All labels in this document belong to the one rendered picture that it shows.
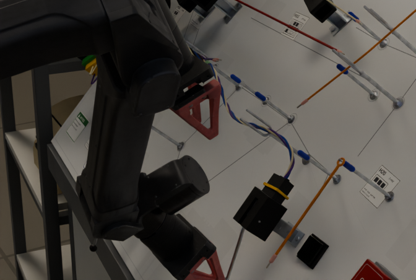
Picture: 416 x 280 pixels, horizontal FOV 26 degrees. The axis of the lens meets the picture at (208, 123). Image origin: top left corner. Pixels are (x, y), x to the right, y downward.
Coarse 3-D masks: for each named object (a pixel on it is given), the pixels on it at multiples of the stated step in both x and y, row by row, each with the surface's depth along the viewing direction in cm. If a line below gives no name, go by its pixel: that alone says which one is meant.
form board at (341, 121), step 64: (256, 0) 173; (384, 0) 144; (256, 64) 162; (320, 64) 147; (384, 64) 135; (64, 128) 209; (192, 128) 167; (320, 128) 139; (384, 128) 128; (128, 256) 161; (256, 256) 135; (384, 256) 116
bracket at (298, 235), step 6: (282, 222) 129; (288, 222) 133; (276, 228) 128; (282, 228) 129; (288, 228) 129; (282, 234) 129; (294, 234) 130; (300, 234) 130; (288, 240) 130; (294, 240) 130; (300, 240) 129; (294, 246) 129
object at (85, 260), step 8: (72, 216) 215; (80, 232) 209; (80, 240) 210; (88, 240) 202; (80, 248) 212; (88, 248) 204; (80, 256) 213; (88, 256) 205; (96, 256) 197; (80, 264) 214; (88, 264) 206; (96, 264) 198; (80, 272) 216; (88, 272) 208; (96, 272) 199; (104, 272) 192
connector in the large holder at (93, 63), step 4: (88, 56) 185; (92, 56) 183; (84, 60) 185; (88, 60) 184; (92, 60) 184; (84, 64) 185; (88, 64) 185; (92, 64) 183; (88, 68) 184; (96, 68) 184; (96, 72) 185
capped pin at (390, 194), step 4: (340, 160) 115; (344, 164) 115; (348, 164) 116; (348, 168) 116; (352, 168) 116; (356, 172) 117; (360, 176) 117; (364, 176) 118; (368, 180) 118; (372, 184) 118; (376, 188) 119; (380, 188) 119; (384, 192) 120; (388, 192) 120; (392, 192) 121; (384, 196) 121; (388, 196) 120; (392, 196) 120; (388, 200) 120
